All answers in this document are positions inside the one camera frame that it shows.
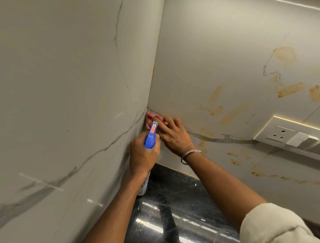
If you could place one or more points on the pink checked cleaning cloth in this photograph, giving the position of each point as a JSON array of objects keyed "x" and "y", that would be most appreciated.
[{"x": 153, "y": 117}]

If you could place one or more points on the person's left forearm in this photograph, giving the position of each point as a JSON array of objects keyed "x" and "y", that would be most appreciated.
[{"x": 117, "y": 210}]

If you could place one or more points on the white switch panel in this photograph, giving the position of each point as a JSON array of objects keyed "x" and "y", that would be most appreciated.
[{"x": 290, "y": 137}]

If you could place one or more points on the person's right forearm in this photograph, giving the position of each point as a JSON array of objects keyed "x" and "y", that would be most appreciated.
[{"x": 222, "y": 185}]

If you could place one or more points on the silver bangle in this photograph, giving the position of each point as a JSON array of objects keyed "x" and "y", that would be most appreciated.
[{"x": 190, "y": 153}]

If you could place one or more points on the person's left hand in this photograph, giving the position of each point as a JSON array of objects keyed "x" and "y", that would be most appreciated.
[{"x": 142, "y": 157}]

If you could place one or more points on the clear spray bottle blue nozzle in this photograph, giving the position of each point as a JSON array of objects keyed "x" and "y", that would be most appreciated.
[{"x": 151, "y": 137}]

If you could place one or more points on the person's right hand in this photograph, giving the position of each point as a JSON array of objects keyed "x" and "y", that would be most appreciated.
[{"x": 175, "y": 136}]

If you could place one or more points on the white shirt sleeve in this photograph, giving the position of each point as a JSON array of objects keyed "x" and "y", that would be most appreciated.
[{"x": 272, "y": 225}]

